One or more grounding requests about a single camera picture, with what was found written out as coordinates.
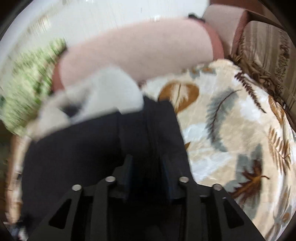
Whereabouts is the striped beige cushion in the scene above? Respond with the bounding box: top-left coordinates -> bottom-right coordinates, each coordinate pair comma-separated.
231,20 -> 296,112

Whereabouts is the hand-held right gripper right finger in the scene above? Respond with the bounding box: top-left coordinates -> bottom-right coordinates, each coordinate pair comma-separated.
161,154 -> 264,241

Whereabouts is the green patterned cloth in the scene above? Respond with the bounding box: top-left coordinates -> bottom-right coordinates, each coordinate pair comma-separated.
0,38 -> 68,137

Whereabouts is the black garment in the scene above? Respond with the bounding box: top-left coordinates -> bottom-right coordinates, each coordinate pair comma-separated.
21,96 -> 197,241

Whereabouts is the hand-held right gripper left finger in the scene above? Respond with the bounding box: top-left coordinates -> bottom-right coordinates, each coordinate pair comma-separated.
30,154 -> 134,241

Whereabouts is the person's left forearm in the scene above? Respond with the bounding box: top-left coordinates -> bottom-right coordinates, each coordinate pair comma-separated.
52,17 -> 225,91

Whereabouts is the leaf-print fleece blanket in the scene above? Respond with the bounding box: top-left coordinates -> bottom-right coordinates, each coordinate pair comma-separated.
5,59 -> 296,241

